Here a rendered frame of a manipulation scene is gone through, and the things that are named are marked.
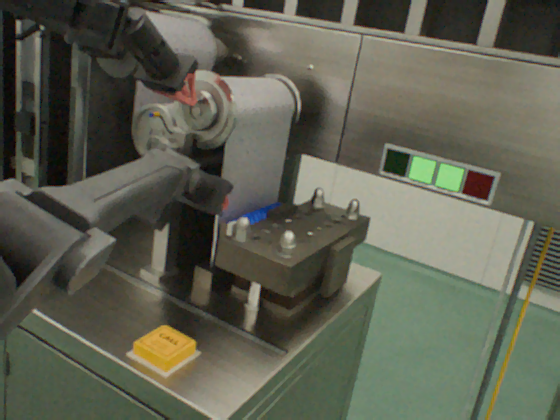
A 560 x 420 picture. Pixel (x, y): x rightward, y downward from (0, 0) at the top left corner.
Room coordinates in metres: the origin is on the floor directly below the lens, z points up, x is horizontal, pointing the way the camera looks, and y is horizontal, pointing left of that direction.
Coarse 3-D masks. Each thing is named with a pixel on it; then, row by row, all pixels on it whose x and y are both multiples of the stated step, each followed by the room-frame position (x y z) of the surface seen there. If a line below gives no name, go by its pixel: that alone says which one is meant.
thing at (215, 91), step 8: (200, 80) 0.98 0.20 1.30; (200, 88) 0.97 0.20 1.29; (208, 88) 0.97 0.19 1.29; (216, 88) 0.96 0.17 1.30; (216, 96) 0.96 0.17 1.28; (224, 96) 0.96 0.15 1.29; (224, 104) 0.95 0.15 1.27; (224, 112) 0.95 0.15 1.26; (216, 120) 0.95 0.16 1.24; (224, 120) 0.95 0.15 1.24; (184, 128) 0.99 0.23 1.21; (216, 128) 0.95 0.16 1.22; (200, 136) 0.97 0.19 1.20; (208, 136) 0.96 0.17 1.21; (216, 136) 0.96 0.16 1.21
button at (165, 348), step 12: (144, 336) 0.70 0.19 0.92; (156, 336) 0.71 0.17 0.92; (168, 336) 0.71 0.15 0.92; (180, 336) 0.72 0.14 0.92; (144, 348) 0.67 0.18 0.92; (156, 348) 0.68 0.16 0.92; (168, 348) 0.68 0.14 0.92; (180, 348) 0.69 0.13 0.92; (192, 348) 0.70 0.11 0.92; (144, 360) 0.67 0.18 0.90; (156, 360) 0.66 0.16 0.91; (168, 360) 0.66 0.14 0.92; (180, 360) 0.68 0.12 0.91
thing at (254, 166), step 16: (240, 144) 0.99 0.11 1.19; (256, 144) 1.04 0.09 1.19; (272, 144) 1.10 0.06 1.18; (224, 160) 0.95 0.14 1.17; (240, 160) 1.00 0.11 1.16; (256, 160) 1.05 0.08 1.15; (272, 160) 1.11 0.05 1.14; (224, 176) 0.96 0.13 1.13; (240, 176) 1.01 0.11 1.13; (256, 176) 1.06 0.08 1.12; (272, 176) 1.13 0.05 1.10; (240, 192) 1.01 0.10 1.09; (256, 192) 1.07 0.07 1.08; (272, 192) 1.14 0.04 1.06; (240, 208) 1.02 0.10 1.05; (256, 208) 1.08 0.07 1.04
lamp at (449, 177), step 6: (444, 168) 1.08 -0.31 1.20; (450, 168) 1.08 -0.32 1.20; (456, 168) 1.07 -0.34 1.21; (462, 168) 1.07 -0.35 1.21; (438, 174) 1.09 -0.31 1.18; (444, 174) 1.08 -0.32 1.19; (450, 174) 1.08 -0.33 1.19; (456, 174) 1.07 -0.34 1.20; (462, 174) 1.07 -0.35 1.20; (438, 180) 1.09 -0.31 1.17; (444, 180) 1.08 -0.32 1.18; (450, 180) 1.07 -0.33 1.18; (456, 180) 1.07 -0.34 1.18; (444, 186) 1.08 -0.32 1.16; (450, 186) 1.07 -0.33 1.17; (456, 186) 1.07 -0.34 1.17
